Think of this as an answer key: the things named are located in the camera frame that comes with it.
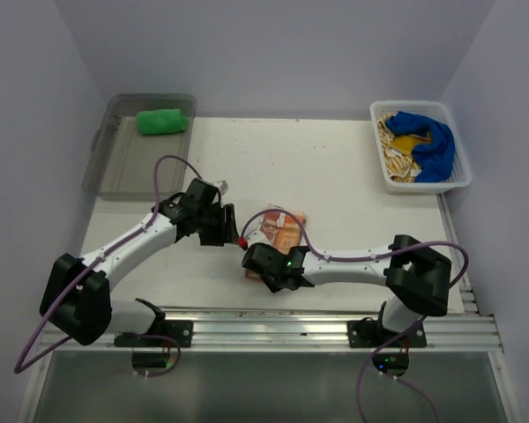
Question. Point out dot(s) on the yellow striped cloth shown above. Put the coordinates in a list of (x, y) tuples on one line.
[(398, 152)]

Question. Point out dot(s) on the aluminium mounting rail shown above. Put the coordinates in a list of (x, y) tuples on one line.
[(310, 332)]

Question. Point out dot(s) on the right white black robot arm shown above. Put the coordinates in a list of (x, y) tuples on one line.
[(417, 275)]

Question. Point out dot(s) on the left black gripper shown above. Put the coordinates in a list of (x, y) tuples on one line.
[(227, 230)]

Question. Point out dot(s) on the printed patterned towel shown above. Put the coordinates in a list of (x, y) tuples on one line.
[(276, 229)]

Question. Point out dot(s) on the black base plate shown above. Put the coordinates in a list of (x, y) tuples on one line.
[(162, 334), (369, 333)]

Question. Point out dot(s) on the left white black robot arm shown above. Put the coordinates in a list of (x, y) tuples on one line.
[(77, 298)]

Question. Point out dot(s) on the blue cloth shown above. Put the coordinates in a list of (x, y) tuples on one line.
[(436, 158)]

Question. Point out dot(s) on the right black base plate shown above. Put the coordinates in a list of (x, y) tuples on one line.
[(369, 333)]

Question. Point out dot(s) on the white perforated plastic basket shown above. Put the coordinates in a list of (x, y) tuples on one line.
[(460, 176)]

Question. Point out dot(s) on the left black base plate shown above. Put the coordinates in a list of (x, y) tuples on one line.
[(162, 334)]

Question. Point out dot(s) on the clear grey plastic bin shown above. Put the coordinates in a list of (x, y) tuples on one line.
[(122, 160)]

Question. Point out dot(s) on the green microfiber towel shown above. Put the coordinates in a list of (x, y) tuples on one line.
[(161, 122)]

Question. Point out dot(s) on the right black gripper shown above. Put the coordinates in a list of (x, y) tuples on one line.
[(272, 286)]

